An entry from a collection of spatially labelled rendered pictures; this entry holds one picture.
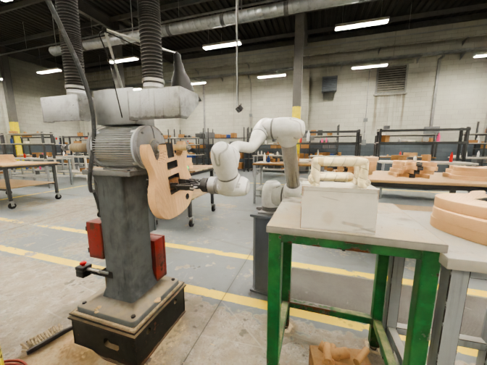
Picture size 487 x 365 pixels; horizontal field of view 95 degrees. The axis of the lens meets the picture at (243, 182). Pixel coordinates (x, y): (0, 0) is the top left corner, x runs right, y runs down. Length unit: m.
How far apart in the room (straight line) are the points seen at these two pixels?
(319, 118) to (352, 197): 11.30
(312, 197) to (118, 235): 1.15
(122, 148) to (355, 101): 11.63
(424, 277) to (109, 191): 1.54
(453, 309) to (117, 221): 1.59
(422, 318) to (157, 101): 1.40
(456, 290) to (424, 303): 0.11
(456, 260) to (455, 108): 12.49
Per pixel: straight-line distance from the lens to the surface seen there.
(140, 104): 1.26
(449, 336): 1.21
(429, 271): 1.06
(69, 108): 1.64
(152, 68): 1.29
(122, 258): 1.61
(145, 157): 1.12
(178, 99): 1.13
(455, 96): 13.43
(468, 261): 1.03
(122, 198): 1.47
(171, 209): 1.26
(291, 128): 1.41
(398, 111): 12.67
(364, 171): 0.93
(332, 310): 1.75
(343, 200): 0.92
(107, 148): 1.48
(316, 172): 0.90
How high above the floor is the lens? 1.25
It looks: 9 degrees down
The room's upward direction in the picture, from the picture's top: straight up
